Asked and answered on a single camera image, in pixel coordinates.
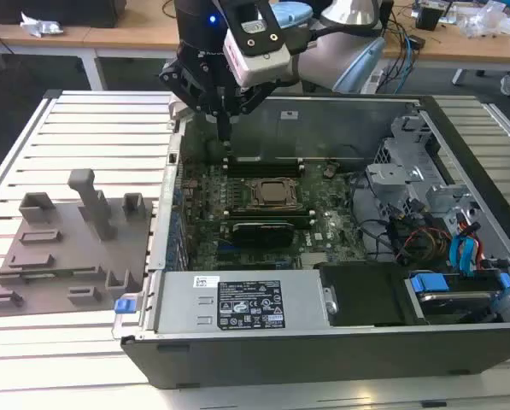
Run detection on grey metal drive cage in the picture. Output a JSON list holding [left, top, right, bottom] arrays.
[[364, 114, 483, 223]]

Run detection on CPU socket with cover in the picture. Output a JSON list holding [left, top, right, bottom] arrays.
[[248, 177, 302, 208]]

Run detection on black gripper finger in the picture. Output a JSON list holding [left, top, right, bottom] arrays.
[[225, 81, 277, 150], [159, 61, 226, 150]]

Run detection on crumpled white paper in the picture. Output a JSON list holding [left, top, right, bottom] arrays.
[[19, 10, 64, 38]]

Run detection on black open PC case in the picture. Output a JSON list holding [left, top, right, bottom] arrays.
[[111, 94, 510, 390]]

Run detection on grey parts rack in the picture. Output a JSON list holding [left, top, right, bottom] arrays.
[[0, 168, 160, 319]]

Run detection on black box on desk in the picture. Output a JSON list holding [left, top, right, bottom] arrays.
[[0, 0, 120, 27]]

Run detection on white power strip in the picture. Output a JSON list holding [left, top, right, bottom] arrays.
[[360, 69, 384, 94]]

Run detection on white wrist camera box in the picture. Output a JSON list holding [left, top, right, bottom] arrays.
[[222, 0, 291, 89]]

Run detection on green motherboard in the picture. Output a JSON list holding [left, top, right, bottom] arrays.
[[177, 160, 367, 271]]

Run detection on blue flat wire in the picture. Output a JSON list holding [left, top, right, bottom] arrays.
[[449, 232, 487, 279]]

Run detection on clear plastic bags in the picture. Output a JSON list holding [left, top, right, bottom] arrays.
[[455, 7, 510, 38]]

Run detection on hard disk in blue carrier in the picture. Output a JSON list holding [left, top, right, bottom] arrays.
[[402, 272, 510, 326]]

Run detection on grey power supply unit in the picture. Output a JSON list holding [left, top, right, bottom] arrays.
[[155, 269, 339, 339]]

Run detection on black cup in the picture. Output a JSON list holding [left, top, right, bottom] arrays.
[[416, 5, 443, 32]]

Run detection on coloured wire bundle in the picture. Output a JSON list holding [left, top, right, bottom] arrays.
[[389, 211, 454, 267]]

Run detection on black RAM slot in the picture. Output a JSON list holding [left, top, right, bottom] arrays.
[[222, 207, 314, 217], [222, 215, 316, 228], [222, 165, 305, 178], [222, 155, 303, 166]]

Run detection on orange wire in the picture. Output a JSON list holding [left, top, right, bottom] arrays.
[[458, 215, 485, 271]]

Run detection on blue hanging cable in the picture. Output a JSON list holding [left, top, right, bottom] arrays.
[[390, 23, 414, 91]]

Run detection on white plastic case bracket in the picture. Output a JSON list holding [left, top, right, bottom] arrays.
[[167, 95, 192, 130]]

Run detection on wooden desk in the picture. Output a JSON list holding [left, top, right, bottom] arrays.
[[0, 0, 510, 93]]

